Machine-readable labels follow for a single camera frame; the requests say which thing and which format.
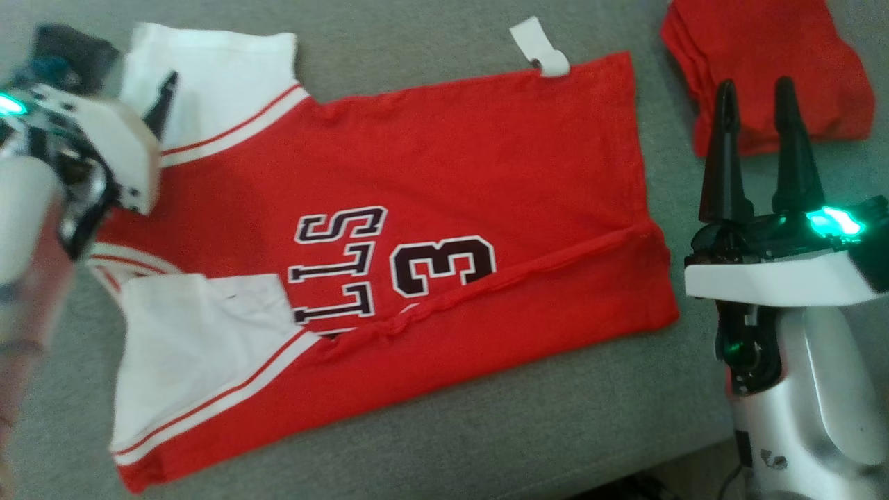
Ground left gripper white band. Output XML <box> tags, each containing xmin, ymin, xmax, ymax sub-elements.
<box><xmin>14</xmin><ymin>71</ymin><xmax>181</xmax><ymax>261</ymax></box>

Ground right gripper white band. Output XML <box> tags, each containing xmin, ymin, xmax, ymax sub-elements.
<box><xmin>683</xmin><ymin>76</ymin><xmax>889</xmax><ymax>306</ymax></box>

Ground red shorts white trim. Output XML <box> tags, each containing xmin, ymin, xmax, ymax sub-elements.
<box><xmin>660</xmin><ymin>0</ymin><xmax>876</xmax><ymax>158</ymax></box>

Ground red white basketball jersey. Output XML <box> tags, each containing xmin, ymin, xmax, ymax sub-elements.
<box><xmin>87</xmin><ymin>16</ymin><xmax>680</xmax><ymax>494</ymax></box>

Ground large grey fabric sofa seat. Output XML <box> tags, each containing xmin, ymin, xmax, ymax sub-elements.
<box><xmin>0</xmin><ymin>0</ymin><xmax>889</xmax><ymax>500</ymax></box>

